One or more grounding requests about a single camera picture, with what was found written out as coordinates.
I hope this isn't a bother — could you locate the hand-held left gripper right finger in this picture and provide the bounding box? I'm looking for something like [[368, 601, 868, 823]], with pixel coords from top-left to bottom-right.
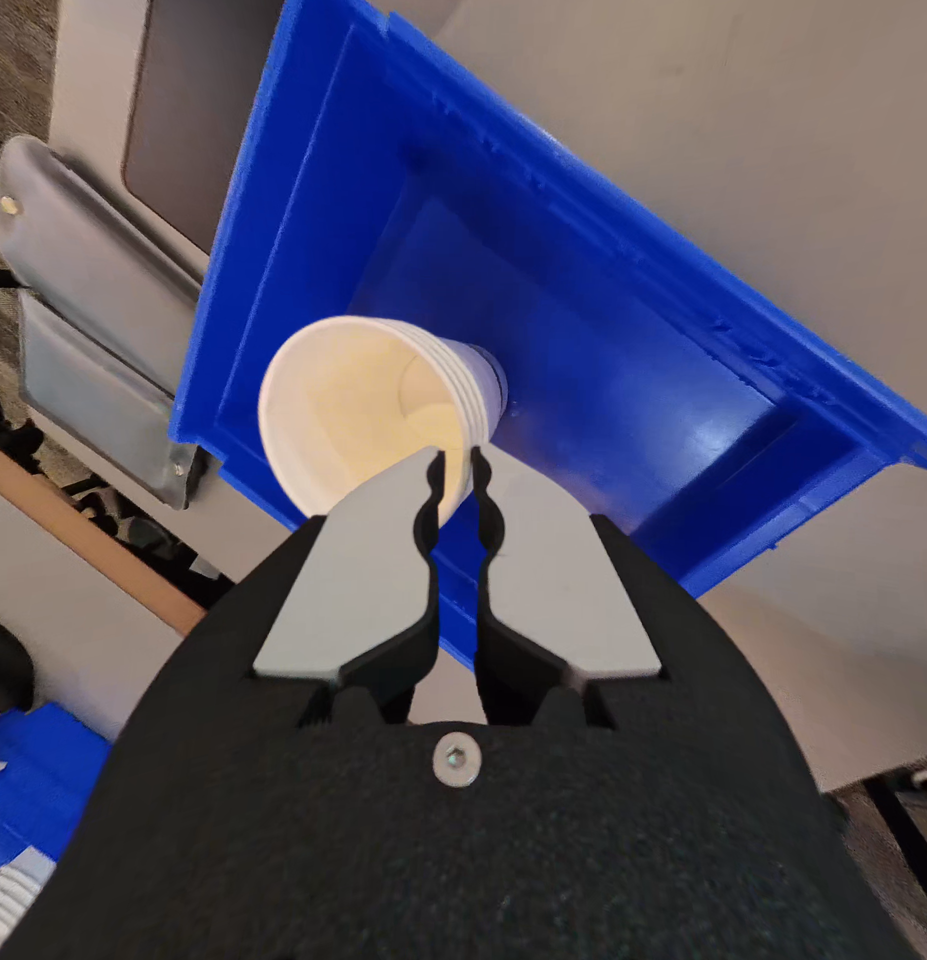
[[469, 446, 665, 729]]

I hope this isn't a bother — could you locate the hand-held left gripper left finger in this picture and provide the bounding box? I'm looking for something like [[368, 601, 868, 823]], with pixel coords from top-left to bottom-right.
[[250, 446, 446, 727]]

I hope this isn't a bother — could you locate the blue plastic bin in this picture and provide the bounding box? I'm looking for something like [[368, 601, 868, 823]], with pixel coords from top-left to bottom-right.
[[167, 0, 927, 670], [0, 701, 114, 890]]

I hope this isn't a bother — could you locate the black device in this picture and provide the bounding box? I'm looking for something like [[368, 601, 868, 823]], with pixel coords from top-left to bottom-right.
[[0, 611, 36, 715]]

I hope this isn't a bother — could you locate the white paper cup green band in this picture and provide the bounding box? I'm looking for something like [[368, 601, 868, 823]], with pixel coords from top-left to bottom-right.
[[258, 315, 480, 528]]

